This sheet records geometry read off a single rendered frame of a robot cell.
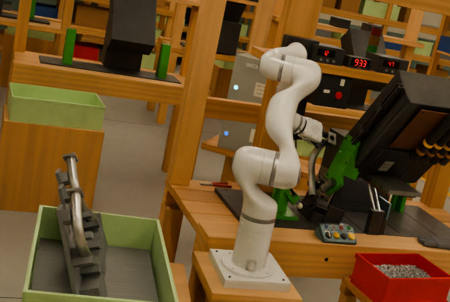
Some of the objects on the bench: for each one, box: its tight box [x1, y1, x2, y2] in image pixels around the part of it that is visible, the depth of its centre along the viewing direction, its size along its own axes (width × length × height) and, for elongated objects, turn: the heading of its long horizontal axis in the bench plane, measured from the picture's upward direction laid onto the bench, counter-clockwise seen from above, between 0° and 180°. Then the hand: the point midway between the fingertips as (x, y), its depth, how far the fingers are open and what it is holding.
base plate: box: [214, 187, 450, 240], centre depth 316 cm, size 42×110×2 cm, turn 68°
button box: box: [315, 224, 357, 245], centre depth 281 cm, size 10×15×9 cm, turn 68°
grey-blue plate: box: [376, 196, 392, 234], centre depth 302 cm, size 10×2×14 cm, turn 158°
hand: (327, 139), depth 303 cm, fingers closed on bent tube, 3 cm apart
